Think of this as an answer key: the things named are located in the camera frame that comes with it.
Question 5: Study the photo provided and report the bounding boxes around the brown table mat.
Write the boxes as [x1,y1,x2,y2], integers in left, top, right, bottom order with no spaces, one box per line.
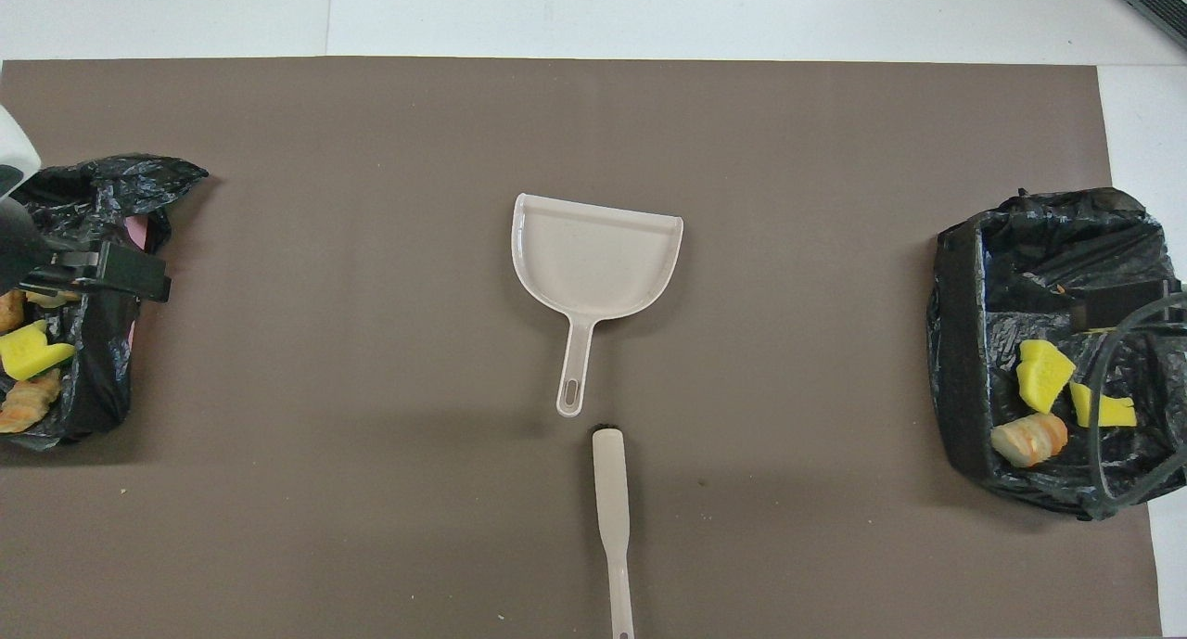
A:
[0,58,1163,639]

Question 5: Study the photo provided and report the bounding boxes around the beige hand brush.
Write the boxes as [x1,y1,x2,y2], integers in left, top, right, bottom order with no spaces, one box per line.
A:
[592,424,636,639]

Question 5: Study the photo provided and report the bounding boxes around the striped orange bread piece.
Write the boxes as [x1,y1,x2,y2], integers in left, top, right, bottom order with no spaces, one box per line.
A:
[990,413,1069,468]

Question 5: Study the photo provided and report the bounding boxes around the notched yellow sponge piece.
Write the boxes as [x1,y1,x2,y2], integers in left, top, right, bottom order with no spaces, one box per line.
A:
[1069,381,1138,429]

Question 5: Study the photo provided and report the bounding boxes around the black bag lined pink bin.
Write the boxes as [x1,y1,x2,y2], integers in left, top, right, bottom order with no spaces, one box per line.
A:
[0,155,210,452]

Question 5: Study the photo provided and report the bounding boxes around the yellow sponge block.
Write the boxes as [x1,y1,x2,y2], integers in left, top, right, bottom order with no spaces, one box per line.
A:
[0,320,77,381]

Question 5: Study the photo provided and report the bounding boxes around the beige plastic dustpan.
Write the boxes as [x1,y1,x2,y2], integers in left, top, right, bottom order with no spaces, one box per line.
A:
[511,192,685,419]

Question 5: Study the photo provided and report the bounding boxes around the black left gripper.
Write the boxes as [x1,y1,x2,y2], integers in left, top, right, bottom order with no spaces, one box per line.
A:
[0,197,173,304]

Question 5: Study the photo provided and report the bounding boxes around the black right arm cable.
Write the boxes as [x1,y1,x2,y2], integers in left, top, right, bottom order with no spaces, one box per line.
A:
[1091,291,1187,508]

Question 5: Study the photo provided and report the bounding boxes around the green and yellow sponge piece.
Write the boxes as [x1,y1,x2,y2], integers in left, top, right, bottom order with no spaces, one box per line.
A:
[1015,339,1078,415]

